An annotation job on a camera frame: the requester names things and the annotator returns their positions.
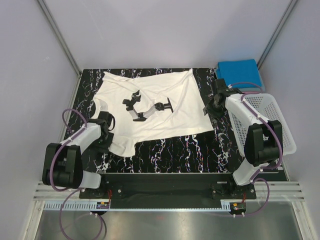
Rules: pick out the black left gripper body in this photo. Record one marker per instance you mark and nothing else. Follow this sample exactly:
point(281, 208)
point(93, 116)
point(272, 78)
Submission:
point(105, 141)

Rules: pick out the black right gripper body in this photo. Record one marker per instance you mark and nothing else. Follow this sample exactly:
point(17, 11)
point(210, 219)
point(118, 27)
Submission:
point(217, 111)

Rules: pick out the white t-shirt with print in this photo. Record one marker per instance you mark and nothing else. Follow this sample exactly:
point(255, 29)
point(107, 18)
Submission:
point(151, 108)

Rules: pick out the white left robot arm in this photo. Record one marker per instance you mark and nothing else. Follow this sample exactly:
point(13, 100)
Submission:
point(63, 164)

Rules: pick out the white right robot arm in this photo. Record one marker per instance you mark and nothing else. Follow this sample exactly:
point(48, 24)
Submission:
point(264, 137)

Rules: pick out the folded blue t-shirt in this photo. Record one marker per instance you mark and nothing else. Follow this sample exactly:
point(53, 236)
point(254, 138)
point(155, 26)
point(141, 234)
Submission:
point(248, 64)

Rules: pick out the white plastic laundry basket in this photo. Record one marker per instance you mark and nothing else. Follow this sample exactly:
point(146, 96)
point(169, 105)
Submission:
point(267, 106)

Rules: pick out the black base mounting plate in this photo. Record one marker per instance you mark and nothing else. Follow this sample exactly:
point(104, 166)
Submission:
point(169, 187)

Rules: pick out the aluminium frame rail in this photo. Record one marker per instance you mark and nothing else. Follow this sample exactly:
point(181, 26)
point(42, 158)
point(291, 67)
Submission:
point(279, 191)

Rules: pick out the white slotted cable duct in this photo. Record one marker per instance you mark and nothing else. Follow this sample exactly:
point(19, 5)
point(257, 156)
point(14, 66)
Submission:
point(115, 205)

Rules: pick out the left aluminium corner post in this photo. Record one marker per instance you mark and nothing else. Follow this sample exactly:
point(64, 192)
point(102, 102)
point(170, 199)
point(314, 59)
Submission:
point(59, 37)

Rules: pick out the aluminium corner post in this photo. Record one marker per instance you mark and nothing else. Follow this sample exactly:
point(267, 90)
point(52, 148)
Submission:
point(59, 37)
point(277, 31)

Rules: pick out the right aluminium corner post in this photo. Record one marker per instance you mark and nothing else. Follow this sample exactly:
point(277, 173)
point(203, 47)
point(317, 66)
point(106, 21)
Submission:
point(277, 31)

